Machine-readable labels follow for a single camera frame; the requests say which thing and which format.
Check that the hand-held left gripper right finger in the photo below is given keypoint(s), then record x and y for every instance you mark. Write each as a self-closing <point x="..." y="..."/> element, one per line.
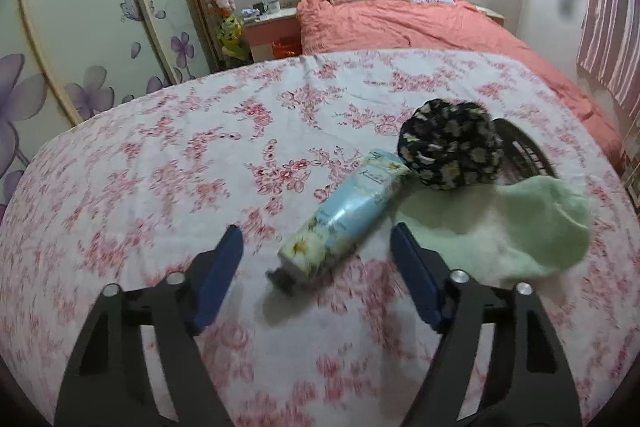
<point x="417" y="277"/>

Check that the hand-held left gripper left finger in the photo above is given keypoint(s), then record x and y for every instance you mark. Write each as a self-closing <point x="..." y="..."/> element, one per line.
<point x="220" y="277"/>

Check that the light blue lotion tube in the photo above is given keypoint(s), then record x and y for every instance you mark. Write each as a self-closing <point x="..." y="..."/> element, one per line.
<point x="345" y="212"/>

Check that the pink floral tablecloth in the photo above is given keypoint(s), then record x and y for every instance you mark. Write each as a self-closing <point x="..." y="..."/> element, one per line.
<point x="175" y="187"/>

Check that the light green sock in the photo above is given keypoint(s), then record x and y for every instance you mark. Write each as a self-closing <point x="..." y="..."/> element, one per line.
<point x="525" y="227"/>

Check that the black floral cloth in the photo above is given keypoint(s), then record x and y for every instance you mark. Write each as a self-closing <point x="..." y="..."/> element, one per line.
<point x="450" y="142"/>

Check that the black mesh basket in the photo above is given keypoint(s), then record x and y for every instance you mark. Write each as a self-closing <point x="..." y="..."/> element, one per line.
<point x="527" y="154"/>

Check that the yellow green plush toy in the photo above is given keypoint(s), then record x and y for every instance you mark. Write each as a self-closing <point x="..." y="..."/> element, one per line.
<point x="232" y="34"/>

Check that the pink and white nightstand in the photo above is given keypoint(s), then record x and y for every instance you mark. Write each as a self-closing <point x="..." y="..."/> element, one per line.
<point x="270" y="32"/>

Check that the pink duvet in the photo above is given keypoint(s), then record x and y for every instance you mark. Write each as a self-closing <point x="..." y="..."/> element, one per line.
<point x="425" y="27"/>

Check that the cream nightstand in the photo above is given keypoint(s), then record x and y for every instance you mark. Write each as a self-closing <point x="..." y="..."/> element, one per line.
<point x="492" y="14"/>

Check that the flower print sliding wardrobe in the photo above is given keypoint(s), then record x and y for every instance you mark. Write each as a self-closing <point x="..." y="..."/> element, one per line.
<point x="75" y="7"/>

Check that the pink striped curtain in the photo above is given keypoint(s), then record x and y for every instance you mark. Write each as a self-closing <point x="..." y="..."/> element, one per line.
<point x="610" y="32"/>

